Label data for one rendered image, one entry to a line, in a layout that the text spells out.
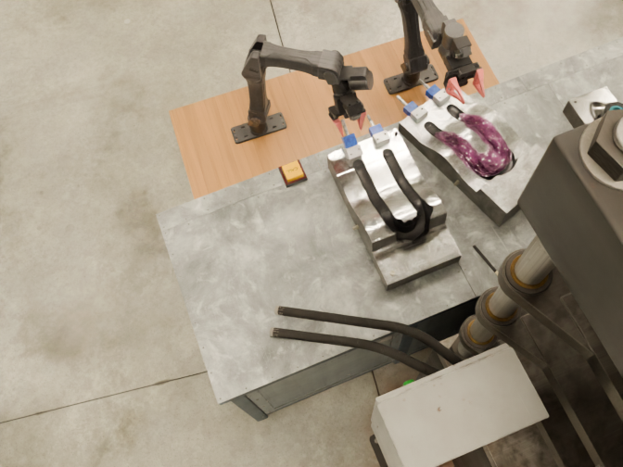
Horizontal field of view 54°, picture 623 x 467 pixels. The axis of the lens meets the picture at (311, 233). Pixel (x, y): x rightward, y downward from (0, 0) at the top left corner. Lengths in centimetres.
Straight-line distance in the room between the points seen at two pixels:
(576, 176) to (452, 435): 61
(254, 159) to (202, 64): 141
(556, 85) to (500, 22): 129
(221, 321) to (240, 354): 13
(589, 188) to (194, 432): 223
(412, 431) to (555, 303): 37
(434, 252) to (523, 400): 82
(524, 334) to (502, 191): 68
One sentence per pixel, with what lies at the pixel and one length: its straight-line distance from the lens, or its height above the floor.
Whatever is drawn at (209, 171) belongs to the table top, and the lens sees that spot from 225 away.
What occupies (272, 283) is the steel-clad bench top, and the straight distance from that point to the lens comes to 204.
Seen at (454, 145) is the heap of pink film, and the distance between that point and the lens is 212.
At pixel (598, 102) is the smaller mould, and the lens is 241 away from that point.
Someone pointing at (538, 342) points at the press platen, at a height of 129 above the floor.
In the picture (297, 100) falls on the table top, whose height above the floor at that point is 80.
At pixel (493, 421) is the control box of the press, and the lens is 129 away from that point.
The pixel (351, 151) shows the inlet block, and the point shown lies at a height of 93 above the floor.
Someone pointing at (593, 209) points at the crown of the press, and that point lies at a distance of 86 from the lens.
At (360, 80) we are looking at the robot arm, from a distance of 189.
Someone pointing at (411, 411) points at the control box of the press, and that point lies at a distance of 127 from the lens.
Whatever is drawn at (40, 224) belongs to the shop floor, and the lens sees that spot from 335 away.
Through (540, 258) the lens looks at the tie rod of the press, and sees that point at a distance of 117.
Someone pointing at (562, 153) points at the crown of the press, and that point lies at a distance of 88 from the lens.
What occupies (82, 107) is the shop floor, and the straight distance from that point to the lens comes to 362.
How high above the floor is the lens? 272
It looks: 67 degrees down
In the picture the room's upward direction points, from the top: 9 degrees counter-clockwise
